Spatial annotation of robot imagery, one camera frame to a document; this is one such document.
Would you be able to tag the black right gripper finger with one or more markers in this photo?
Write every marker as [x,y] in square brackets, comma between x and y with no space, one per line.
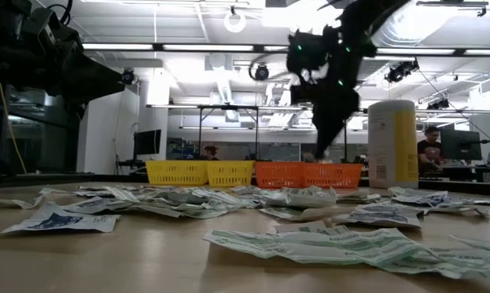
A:
[330,118]

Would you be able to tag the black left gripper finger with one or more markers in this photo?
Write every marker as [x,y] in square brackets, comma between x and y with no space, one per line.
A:
[94,81]

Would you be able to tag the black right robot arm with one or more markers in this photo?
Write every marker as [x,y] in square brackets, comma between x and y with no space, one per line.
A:
[363,24]

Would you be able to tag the ceiling light strip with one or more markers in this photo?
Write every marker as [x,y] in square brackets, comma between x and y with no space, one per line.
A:
[416,51]
[485,52]
[119,46]
[208,47]

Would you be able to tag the orange plastic basket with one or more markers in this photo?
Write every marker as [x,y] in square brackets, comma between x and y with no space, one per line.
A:
[332,176]
[278,175]

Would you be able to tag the white yellow wipes canister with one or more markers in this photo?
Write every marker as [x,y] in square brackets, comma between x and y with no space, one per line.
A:
[391,146]

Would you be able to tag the black computer monitor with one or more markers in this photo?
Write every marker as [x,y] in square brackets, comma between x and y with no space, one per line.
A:
[460,144]
[147,142]

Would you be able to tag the person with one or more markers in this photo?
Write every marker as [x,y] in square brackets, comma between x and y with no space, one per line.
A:
[211,152]
[430,152]

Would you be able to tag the white packet dark print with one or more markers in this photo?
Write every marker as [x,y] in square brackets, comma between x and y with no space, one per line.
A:
[381,215]
[92,204]
[93,189]
[420,198]

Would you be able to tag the yellow plastic basket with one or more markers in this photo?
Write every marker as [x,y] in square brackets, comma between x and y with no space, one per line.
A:
[176,173]
[230,173]

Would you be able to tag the white packet blue print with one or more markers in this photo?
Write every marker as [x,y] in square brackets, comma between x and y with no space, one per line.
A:
[62,221]

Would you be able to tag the black ceiling camera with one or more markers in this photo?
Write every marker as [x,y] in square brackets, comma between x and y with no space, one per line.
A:
[399,72]
[262,72]
[438,105]
[128,76]

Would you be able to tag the silver ceiling duct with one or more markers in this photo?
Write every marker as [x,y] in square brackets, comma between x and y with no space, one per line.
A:
[395,28]

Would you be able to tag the black background station frame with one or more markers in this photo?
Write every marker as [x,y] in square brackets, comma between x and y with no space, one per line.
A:
[228,107]

